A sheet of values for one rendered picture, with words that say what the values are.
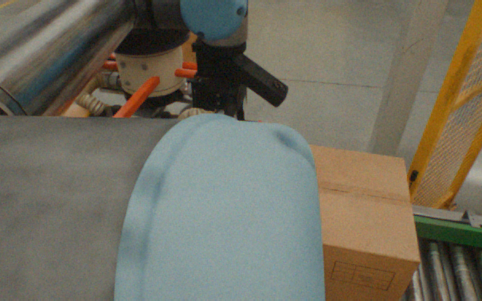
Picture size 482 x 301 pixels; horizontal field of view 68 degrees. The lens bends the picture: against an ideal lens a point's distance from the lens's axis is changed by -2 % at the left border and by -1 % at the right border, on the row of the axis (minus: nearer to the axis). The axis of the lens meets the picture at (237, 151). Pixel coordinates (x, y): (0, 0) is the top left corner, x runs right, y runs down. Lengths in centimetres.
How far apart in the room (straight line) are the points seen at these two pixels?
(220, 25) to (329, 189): 74
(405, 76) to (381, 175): 88
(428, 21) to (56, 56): 172
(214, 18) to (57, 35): 19
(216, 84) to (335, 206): 57
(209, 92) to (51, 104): 40
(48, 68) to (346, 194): 92
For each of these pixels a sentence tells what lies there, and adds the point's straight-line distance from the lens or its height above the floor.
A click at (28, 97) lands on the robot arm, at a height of 158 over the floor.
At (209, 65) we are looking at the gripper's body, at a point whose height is 142.
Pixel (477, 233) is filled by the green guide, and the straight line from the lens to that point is 162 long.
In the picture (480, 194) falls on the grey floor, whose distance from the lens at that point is 285.
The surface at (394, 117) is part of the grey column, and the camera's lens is 209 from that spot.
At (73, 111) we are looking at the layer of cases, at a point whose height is 54.
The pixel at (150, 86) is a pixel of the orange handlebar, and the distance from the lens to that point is 90.
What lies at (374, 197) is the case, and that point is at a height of 95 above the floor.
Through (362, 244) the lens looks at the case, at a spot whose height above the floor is 95.
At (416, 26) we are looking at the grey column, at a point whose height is 112.
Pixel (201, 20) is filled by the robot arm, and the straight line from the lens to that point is 44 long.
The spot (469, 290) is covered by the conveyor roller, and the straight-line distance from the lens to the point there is 154.
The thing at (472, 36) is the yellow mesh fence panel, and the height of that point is 128.
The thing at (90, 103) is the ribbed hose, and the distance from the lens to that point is 103.
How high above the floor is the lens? 169
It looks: 39 degrees down
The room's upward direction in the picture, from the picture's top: straight up
